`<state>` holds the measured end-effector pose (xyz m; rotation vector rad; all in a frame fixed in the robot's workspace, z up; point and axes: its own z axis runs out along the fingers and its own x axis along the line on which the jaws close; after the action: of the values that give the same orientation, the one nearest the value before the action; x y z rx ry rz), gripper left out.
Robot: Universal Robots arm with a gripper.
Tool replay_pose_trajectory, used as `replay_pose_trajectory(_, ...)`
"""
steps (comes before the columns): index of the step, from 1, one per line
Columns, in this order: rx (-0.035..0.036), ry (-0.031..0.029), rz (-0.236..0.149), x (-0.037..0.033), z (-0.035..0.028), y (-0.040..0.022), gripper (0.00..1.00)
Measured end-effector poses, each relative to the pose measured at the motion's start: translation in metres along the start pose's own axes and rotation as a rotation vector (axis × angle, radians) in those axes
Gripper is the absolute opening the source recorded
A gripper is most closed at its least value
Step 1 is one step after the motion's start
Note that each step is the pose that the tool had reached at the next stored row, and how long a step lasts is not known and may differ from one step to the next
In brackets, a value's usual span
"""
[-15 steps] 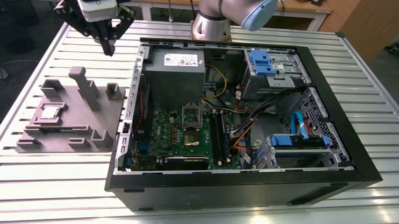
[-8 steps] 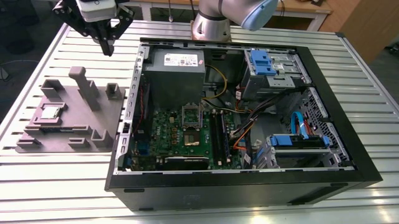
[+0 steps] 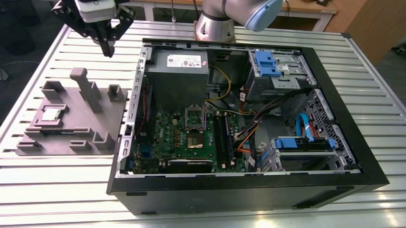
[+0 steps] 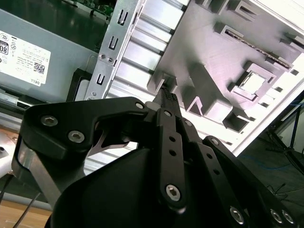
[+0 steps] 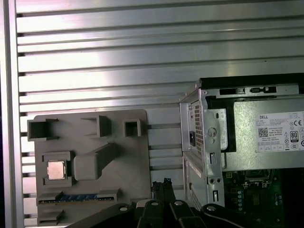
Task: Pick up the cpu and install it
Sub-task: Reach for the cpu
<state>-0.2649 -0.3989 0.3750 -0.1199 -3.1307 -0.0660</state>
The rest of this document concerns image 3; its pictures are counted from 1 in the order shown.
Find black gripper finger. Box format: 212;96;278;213
50;0;109;57
99;6;136;57

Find CPU with silver top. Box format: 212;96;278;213
42;109;62;121

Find CPU socket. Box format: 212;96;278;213
185;133;205;150

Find grey power supply unit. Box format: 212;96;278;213
144;50;209;110

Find grey parts rack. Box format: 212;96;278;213
14;67;130;156

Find black case fan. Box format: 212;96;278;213
138;79;156;135

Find metal socket cover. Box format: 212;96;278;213
184;104;206;133

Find green motherboard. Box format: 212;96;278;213
129;111;249;174

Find RAM stick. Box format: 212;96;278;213
39;130;75;136

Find blue drive carrier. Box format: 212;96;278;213
253;51;282;78

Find metal drive cage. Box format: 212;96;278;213
245;49;317;103

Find wooden desk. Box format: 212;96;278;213
274;0;340;31

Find black graphics card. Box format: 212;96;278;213
157;158;213;173

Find hard disk with blue carrier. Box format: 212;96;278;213
272;135;337;153

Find wooden cabinet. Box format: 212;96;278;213
343;0;406;66

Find black PC case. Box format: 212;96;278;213
105;38;389;216

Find white desk frame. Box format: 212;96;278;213
141;0;202;22

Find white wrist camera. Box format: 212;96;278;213
77;0;116;24

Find yellow wire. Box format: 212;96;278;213
204;66;232;103

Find black wire bundle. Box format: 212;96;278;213
236;87;317;141

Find orange wire bundle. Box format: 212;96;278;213
236;139;254;154

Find blue SATA wire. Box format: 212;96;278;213
294;113;317;143

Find silver disk bay frame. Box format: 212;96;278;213
268;136;360;172

